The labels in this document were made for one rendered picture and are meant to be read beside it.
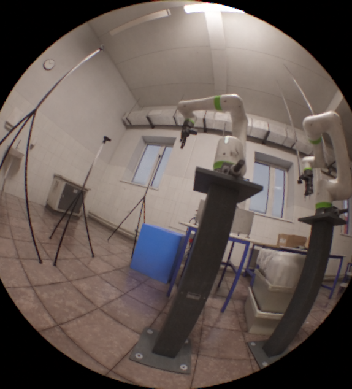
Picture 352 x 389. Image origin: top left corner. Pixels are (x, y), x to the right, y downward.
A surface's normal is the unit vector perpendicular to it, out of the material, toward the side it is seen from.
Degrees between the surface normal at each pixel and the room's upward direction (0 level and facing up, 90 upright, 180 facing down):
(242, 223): 90
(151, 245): 90
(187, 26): 180
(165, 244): 90
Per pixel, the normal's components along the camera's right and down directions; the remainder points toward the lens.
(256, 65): -0.29, 0.93
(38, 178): 0.93, 0.22
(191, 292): -0.09, -0.24
